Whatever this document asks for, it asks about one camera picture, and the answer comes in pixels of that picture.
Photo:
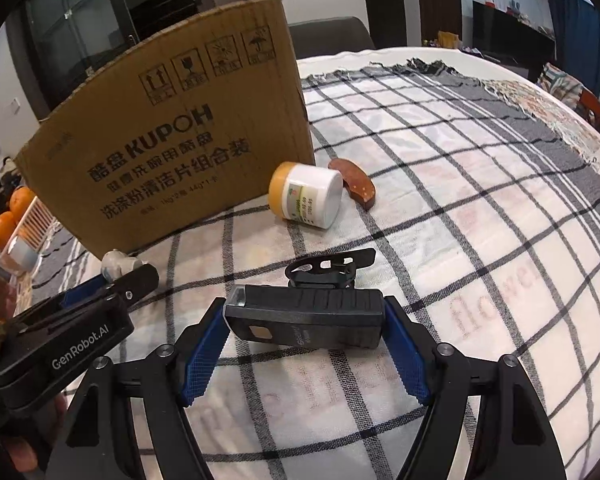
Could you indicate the orange fruit front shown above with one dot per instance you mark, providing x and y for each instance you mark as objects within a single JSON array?
[{"x": 8, "y": 224}]

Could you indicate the dark glass sliding door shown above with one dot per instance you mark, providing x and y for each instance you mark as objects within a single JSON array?
[{"x": 57, "y": 44}]

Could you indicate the orange fruit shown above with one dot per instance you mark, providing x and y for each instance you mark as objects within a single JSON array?
[
  {"x": 8, "y": 224},
  {"x": 20, "y": 201}
]

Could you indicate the black carabiner clip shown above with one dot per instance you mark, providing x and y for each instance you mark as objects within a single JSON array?
[{"x": 329, "y": 271}]

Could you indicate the black television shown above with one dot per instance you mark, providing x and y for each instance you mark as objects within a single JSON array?
[{"x": 496, "y": 32}]

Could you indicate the plaid grey white tablecloth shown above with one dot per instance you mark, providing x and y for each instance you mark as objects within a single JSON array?
[{"x": 486, "y": 227}]

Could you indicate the white jar yellow lid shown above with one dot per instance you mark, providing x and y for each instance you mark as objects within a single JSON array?
[{"x": 307, "y": 194}]

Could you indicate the orange fruit rear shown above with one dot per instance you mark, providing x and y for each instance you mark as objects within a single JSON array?
[{"x": 20, "y": 201}]

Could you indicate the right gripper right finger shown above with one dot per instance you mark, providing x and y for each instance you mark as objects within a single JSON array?
[{"x": 513, "y": 439}]

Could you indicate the brown wooden comb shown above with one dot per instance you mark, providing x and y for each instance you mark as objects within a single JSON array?
[{"x": 358, "y": 184}]

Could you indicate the black bike light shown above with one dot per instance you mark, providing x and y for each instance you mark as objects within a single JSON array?
[{"x": 309, "y": 318}]

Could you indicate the white fruit basket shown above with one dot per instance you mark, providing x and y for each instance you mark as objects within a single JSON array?
[{"x": 34, "y": 227}]

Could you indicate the brown cardboard box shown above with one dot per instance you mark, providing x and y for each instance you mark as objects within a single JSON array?
[{"x": 188, "y": 123}]

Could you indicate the person left hand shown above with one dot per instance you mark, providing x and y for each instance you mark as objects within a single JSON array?
[{"x": 30, "y": 451}]

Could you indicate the white cup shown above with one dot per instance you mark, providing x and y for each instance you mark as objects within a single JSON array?
[{"x": 20, "y": 256}]

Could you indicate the grey dining chair right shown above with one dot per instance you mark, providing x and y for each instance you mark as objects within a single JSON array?
[{"x": 330, "y": 36}]

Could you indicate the patterned floral table mat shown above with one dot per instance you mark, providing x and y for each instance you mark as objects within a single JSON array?
[{"x": 533, "y": 103}]

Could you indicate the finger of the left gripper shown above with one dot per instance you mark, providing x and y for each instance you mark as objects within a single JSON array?
[
  {"x": 125, "y": 292},
  {"x": 83, "y": 291}
]

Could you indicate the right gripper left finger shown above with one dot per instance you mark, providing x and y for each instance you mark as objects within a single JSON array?
[{"x": 98, "y": 438}]

